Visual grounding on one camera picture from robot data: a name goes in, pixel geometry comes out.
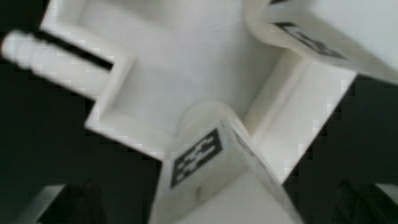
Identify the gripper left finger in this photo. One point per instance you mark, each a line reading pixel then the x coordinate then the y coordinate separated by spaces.
pixel 82 210

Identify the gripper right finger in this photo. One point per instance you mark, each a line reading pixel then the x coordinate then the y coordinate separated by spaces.
pixel 367 204

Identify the white tagged chair leg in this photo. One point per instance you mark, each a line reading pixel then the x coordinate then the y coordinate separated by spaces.
pixel 218 186

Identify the white chair seat block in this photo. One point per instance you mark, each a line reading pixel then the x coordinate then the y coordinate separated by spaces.
pixel 154 54

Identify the white small chair leg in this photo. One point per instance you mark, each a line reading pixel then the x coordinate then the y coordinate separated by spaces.
pixel 340 31

